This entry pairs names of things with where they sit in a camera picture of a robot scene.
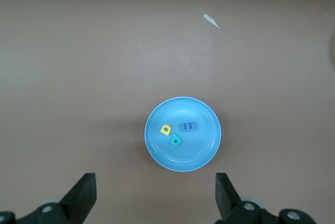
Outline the white paper scrap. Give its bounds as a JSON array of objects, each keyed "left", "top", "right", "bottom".
[{"left": 203, "top": 14, "right": 221, "bottom": 30}]

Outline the teal letter p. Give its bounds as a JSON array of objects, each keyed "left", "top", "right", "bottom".
[{"left": 170, "top": 133, "right": 182, "bottom": 147}]

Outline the blue plate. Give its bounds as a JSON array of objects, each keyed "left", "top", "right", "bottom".
[{"left": 144, "top": 96, "right": 222, "bottom": 173}]

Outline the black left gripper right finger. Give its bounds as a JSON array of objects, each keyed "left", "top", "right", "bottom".
[{"left": 215, "top": 172, "right": 315, "bottom": 224}]

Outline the blue letter m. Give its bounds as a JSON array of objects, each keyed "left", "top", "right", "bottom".
[{"left": 180, "top": 121, "right": 197, "bottom": 132}]

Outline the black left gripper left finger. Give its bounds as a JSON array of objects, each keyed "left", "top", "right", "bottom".
[{"left": 0, "top": 172, "right": 97, "bottom": 224}]

